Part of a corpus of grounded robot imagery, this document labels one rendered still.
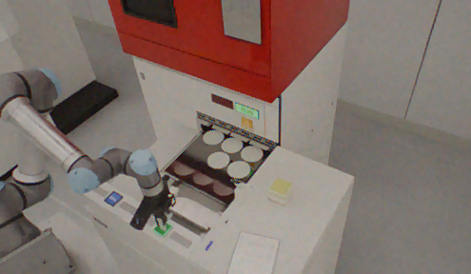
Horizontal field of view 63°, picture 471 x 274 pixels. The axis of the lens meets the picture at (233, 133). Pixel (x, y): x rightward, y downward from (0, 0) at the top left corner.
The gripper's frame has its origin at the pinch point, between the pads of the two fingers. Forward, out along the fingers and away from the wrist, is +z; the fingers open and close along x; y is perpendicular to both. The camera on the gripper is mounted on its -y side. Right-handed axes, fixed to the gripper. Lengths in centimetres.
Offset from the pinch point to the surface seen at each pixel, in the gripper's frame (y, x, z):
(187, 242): 1.5, -11.1, 2.3
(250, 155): 53, -5, 8
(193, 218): 13.9, -2.5, 9.9
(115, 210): -2.8, 21.3, 2.0
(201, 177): 31.1, 6.6, 8.0
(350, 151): 164, -20, 98
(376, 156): 168, -37, 98
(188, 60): 54, 24, -33
